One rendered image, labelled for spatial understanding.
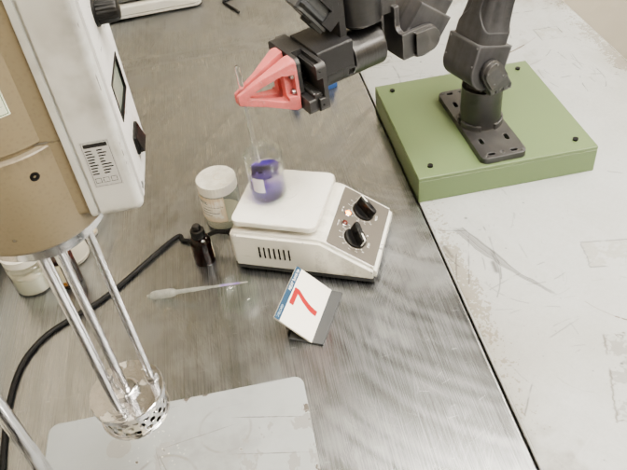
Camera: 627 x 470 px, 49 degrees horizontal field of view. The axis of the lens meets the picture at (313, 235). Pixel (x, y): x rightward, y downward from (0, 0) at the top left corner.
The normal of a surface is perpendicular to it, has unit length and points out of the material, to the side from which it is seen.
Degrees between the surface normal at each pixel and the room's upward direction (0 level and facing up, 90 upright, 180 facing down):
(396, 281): 0
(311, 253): 90
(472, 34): 72
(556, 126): 0
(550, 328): 0
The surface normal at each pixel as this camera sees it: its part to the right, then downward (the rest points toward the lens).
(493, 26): 0.47, 0.36
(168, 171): -0.10, -0.73
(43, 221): 0.53, 0.54
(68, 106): 0.17, 0.65
